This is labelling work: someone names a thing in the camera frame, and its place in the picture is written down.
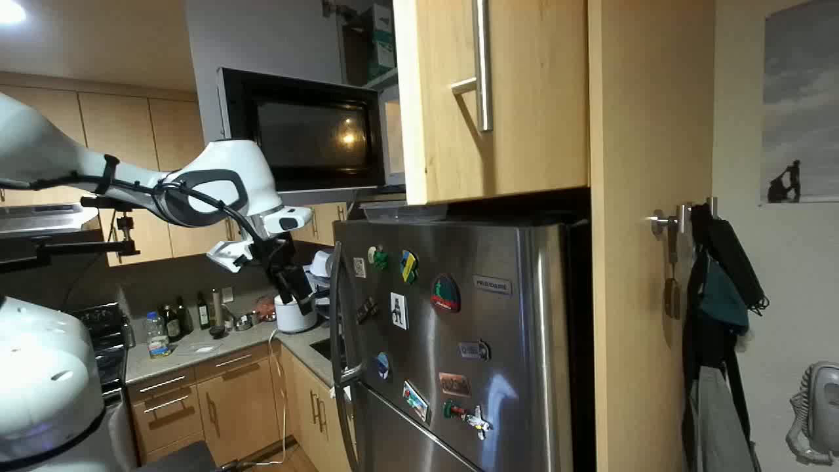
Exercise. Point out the red orange magnet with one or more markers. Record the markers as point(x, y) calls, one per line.
point(455, 385)

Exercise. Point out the grey hanging garment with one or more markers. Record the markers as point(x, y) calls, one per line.
point(722, 429)

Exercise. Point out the ceiling light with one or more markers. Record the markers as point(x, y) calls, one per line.
point(8, 12)

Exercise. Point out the red green triangle magnet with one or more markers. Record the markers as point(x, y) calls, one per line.
point(443, 296)

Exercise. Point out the white square magnet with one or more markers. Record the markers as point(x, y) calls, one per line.
point(359, 268)

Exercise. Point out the white kettle on counter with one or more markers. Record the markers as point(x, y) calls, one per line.
point(292, 325)

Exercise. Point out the grey wall picture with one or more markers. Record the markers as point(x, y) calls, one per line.
point(804, 95)

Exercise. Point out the photo magnet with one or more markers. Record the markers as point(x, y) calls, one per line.
point(416, 403)

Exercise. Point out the white card magnet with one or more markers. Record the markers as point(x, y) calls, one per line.
point(400, 310)

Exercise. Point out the green white box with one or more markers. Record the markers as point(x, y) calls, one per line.
point(383, 41)

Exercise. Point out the wooden kitchen cabinets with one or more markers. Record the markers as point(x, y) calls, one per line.
point(139, 132)
point(236, 403)

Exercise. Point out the clear bottle blue label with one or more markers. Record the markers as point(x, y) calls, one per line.
point(157, 338)

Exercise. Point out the stainless steel fridge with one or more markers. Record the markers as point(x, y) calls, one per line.
point(507, 349)

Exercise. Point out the black microwave oven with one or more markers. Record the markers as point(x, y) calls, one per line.
point(304, 132)

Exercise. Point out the dark oblong magnet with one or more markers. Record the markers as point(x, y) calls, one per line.
point(476, 349)

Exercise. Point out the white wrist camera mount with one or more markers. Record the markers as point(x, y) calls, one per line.
point(228, 256)

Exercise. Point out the tall grey bottle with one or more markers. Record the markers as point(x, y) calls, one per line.
point(219, 317)

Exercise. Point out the red countertop item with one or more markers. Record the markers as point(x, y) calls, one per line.
point(264, 310)

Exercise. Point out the wooden cabinet door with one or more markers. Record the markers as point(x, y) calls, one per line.
point(524, 107)

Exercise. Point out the dark small magnet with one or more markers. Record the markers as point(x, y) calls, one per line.
point(368, 310)

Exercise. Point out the dark glass bottle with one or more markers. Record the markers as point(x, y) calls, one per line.
point(172, 325)
point(184, 317)

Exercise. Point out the white figure magnet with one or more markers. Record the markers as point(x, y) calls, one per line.
point(480, 424)

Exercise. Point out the teal hanging garment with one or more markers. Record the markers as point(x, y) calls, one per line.
point(725, 298)

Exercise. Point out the wooden lower kitchen cabinets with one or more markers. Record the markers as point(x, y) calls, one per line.
point(236, 403)

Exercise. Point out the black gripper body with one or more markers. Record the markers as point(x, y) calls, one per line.
point(275, 259)

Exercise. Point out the black stove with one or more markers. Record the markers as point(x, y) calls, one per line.
point(111, 338)

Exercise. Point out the white wall phone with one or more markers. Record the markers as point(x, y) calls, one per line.
point(822, 410)

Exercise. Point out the black camera on stand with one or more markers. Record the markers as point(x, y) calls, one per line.
point(123, 228)

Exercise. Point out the wooden upper kitchen cabinets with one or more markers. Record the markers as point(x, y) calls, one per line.
point(139, 132)

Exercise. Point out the black hanging jacket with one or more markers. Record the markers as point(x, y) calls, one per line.
point(729, 254)

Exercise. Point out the green round magnet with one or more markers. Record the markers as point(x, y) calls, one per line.
point(378, 259)

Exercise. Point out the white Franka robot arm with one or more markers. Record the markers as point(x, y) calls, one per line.
point(236, 166)

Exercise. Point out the small dark bottle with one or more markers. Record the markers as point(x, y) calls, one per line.
point(202, 313)

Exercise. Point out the yellow blue magnet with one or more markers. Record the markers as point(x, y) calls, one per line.
point(409, 266)

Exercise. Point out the grey range hood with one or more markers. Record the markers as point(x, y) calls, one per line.
point(43, 221)

